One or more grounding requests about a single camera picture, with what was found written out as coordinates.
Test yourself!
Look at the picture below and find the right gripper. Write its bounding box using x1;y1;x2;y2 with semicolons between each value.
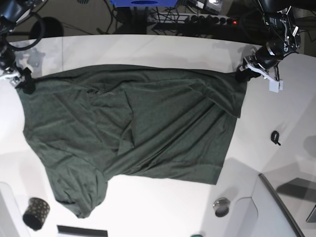
0;68;35;94

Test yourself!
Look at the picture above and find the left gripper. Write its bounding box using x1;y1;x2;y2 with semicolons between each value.
237;41;285;93

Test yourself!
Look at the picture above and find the dark green t-shirt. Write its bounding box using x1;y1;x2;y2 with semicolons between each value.
17;65;247;218

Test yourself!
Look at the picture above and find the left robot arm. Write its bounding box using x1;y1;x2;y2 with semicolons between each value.
235;0;301;92

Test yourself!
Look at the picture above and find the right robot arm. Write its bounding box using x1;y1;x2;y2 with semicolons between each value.
0;0;46;94

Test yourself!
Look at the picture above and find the small black clip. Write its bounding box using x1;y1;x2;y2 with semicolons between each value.
270;130;281;146

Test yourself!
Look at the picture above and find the blue bin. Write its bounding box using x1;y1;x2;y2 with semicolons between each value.
110;0;178;7

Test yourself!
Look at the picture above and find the black patterned cup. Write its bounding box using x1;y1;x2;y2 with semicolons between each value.
23;197;50;231

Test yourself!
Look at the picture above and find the round metal table grommet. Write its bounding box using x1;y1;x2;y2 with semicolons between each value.
213;197;230;218

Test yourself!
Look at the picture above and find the white power strip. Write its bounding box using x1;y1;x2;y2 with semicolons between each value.
147;12;238;26

